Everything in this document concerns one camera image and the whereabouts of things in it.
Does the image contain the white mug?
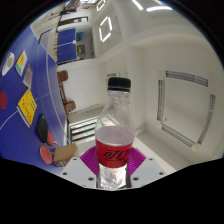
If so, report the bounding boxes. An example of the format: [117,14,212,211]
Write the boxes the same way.
[1,51,16,77]

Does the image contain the folded blue table tennis tables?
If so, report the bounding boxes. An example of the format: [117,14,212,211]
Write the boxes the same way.
[55,27,78,65]

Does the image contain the grey striped notebook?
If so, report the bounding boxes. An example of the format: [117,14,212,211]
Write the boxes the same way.
[22,63,34,90]

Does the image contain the clear bottle with red label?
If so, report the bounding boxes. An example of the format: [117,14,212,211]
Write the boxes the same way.
[94,76,136,190]

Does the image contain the ceiling air conditioner unit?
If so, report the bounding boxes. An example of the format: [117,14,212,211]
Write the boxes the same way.
[156,69,217,149]

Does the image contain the group of ceiling lights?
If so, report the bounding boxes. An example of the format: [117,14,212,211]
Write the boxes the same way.
[79,0,174,44]

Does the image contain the yellow and blue booklet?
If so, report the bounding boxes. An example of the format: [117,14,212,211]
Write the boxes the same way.
[14,49,29,77]

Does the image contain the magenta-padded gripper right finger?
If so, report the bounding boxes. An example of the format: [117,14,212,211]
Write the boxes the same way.
[126,146,167,189]

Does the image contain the brown cardboard box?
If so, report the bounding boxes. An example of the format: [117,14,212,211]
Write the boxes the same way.
[52,143,81,168]

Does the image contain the dark brown door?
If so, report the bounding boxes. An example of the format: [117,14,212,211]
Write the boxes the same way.
[58,15,90,28]

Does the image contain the tall black-framed window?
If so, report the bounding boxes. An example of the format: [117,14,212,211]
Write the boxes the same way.
[68,116,99,145]

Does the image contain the brown armchair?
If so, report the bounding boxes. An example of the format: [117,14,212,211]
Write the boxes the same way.
[63,100,77,117]
[56,70,69,84]

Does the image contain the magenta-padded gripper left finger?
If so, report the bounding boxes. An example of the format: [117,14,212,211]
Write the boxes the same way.
[60,146,100,189]

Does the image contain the large yellow book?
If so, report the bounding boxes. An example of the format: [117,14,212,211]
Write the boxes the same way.
[16,88,38,129]

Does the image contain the flat round red coaster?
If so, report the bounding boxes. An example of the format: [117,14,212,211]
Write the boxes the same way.
[0,90,8,110]

